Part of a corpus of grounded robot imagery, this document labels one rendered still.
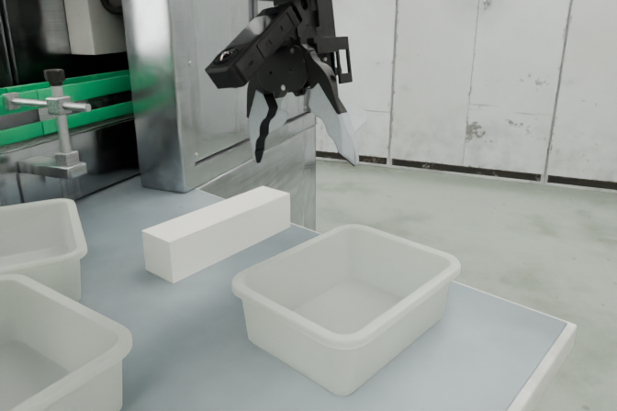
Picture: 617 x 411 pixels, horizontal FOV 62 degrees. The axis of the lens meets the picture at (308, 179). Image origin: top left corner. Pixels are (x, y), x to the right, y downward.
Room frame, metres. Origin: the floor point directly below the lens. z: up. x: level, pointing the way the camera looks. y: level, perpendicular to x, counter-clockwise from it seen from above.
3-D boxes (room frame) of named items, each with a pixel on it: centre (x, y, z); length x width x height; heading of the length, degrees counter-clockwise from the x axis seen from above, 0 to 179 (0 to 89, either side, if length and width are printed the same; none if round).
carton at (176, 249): (0.72, 0.13, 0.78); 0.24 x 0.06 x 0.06; 141
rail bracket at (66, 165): (0.80, 0.41, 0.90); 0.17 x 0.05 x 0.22; 68
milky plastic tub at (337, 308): (0.51, -0.05, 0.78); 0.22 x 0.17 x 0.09; 137
